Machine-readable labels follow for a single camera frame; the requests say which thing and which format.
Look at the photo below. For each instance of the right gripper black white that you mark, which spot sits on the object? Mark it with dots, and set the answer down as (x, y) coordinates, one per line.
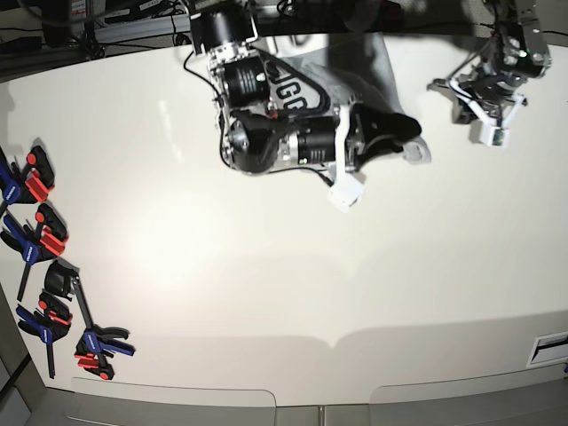
(366, 134)

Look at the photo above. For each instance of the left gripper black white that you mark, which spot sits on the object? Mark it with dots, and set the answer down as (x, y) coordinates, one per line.
(483, 95)

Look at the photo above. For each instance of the grey T-shirt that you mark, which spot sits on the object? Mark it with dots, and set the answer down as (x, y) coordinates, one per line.
(349, 68)

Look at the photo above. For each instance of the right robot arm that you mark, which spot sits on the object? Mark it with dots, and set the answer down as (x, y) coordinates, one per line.
(290, 114)

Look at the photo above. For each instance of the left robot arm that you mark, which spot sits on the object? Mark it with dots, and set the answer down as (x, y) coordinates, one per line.
(516, 43)

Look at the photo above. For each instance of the white label plate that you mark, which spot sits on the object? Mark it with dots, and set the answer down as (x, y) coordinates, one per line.
(548, 350)

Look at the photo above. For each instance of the top bar clamp blue red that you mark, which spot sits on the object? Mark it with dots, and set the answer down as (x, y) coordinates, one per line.
(29, 184)

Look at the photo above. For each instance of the long bar clamp blue red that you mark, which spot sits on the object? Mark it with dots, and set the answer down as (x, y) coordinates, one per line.
(97, 344)

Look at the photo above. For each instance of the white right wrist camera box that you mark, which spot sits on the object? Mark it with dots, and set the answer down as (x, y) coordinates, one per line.
(345, 192)

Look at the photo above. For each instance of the aluminium frame rail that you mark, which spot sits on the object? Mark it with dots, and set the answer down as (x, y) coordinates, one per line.
(143, 29)

